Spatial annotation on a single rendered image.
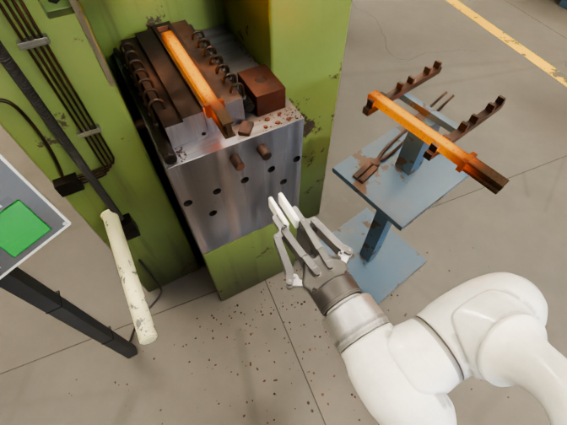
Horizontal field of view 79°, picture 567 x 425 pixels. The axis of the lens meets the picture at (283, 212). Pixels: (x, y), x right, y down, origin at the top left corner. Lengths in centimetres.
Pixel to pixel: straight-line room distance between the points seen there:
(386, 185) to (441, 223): 88
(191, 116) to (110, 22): 49
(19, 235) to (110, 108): 38
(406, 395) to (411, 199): 74
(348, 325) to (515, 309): 21
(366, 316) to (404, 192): 68
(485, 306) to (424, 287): 125
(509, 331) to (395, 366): 14
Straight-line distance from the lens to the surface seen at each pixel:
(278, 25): 103
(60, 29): 89
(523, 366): 52
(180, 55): 105
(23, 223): 78
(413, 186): 118
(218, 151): 89
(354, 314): 53
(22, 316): 199
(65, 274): 198
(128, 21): 127
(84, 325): 130
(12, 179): 77
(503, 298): 55
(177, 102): 92
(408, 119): 97
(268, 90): 94
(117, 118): 101
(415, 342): 53
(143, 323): 100
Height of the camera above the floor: 154
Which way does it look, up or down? 56 degrees down
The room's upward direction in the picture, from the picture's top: straight up
